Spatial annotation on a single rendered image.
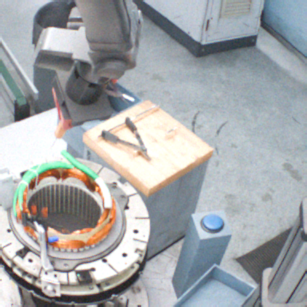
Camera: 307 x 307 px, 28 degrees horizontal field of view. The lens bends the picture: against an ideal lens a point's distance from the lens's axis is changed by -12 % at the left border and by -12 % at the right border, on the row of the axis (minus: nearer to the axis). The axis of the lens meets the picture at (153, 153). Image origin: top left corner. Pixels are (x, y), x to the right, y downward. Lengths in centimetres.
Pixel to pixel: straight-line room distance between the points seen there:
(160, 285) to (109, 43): 86
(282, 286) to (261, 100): 222
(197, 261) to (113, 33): 72
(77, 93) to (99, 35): 19
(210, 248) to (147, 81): 211
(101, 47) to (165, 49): 286
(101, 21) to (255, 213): 217
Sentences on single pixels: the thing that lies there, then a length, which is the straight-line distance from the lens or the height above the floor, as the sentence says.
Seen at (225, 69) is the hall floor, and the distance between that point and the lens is 357.
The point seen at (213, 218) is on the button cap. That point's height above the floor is 104.
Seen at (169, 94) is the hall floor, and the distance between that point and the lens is 329.
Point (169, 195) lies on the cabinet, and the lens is 141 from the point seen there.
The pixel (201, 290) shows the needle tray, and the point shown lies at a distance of 121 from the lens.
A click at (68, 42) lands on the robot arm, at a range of 84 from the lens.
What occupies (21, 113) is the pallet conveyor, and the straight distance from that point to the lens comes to 198.
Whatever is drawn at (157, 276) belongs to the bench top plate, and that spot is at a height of 78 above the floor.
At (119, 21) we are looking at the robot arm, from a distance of 71.
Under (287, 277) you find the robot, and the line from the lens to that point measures 127.
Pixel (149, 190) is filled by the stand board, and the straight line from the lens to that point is 132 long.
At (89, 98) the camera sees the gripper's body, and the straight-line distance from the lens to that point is 92.
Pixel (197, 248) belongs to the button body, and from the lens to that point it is 131.
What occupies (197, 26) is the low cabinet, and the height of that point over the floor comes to 22.
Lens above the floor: 200
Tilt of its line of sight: 43 degrees down
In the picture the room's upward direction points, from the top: 10 degrees clockwise
